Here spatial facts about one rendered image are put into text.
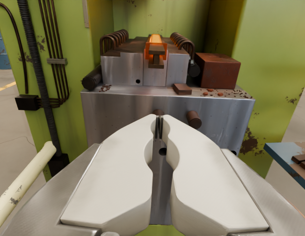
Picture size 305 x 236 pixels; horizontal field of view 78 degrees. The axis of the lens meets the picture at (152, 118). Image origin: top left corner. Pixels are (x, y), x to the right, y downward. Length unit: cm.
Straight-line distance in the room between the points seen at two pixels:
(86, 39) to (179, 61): 29
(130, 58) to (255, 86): 41
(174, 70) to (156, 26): 49
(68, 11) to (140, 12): 38
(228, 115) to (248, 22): 29
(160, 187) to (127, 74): 32
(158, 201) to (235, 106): 35
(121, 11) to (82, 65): 38
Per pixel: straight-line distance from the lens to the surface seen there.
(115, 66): 46
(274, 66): 70
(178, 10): 93
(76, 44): 63
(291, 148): 65
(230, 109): 45
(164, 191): 58
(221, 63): 48
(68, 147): 79
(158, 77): 46
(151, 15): 92
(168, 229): 72
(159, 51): 34
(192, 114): 41
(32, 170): 70
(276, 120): 78
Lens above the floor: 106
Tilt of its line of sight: 28 degrees down
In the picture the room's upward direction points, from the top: 3 degrees clockwise
